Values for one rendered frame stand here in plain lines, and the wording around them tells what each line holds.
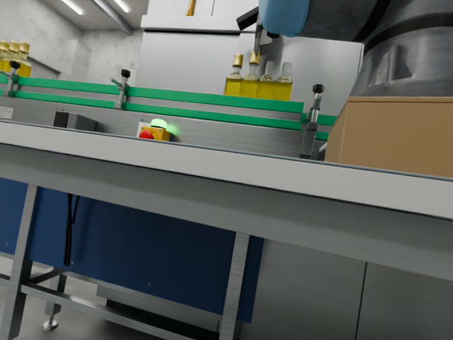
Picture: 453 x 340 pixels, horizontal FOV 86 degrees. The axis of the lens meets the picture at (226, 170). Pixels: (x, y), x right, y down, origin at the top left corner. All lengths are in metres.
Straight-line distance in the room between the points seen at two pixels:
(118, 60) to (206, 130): 12.13
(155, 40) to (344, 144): 1.13
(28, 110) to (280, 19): 0.94
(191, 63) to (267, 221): 0.97
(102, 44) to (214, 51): 12.71
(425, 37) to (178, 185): 0.33
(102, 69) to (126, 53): 1.40
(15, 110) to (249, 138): 0.85
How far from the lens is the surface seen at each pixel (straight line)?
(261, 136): 0.70
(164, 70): 1.22
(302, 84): 1.04
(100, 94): 0.96
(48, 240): 1.05
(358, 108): 0.29
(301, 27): 0.37
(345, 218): 0.31
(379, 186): 0.27
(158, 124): 0.73
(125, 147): 0.33
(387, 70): 0.36
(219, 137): 0.71
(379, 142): 0.29
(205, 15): 1.28
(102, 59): 13.43
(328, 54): 1.10
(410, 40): 0.37
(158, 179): 0.36
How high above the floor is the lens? 0.72
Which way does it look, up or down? 2 degrees up
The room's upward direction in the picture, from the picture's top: 9 degrees clockwise
